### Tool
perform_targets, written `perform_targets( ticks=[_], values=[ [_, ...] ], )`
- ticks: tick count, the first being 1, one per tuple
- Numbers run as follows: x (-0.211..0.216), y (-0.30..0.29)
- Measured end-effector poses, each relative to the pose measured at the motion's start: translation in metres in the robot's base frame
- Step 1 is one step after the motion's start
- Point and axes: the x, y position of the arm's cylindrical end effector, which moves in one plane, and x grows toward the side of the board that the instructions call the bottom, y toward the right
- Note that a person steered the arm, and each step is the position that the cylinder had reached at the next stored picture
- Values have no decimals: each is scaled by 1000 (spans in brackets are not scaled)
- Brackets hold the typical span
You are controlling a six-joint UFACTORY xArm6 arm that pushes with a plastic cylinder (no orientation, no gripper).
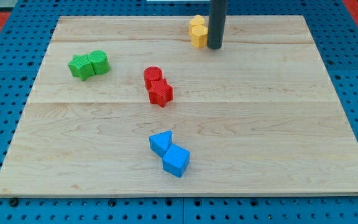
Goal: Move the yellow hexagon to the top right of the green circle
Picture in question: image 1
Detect green circle block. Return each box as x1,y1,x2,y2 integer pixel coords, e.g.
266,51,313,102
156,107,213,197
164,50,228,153
88,50,110,75

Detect blue triangle block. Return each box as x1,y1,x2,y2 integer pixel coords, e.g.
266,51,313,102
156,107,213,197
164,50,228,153
149,131,173,157

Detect red circle block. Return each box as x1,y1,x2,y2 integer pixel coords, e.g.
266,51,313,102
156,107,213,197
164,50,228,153
143,66,163,90

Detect yellow heart block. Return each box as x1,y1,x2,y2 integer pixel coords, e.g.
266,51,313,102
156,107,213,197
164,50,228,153
188,15,205,35

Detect red star block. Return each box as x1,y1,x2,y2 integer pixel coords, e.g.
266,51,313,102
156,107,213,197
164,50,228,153
149,78,173,108

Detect green star block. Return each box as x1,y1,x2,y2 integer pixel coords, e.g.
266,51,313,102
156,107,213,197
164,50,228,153
68,54,95,81

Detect blue cube block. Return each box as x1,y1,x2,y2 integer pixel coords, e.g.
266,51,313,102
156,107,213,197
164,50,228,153
162,144,190,178

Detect yellow hexagon block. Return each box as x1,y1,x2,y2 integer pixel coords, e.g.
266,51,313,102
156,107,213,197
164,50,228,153
190,25,208,48

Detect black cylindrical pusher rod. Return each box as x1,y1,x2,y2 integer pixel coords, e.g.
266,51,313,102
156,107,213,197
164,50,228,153
207,0,228,50

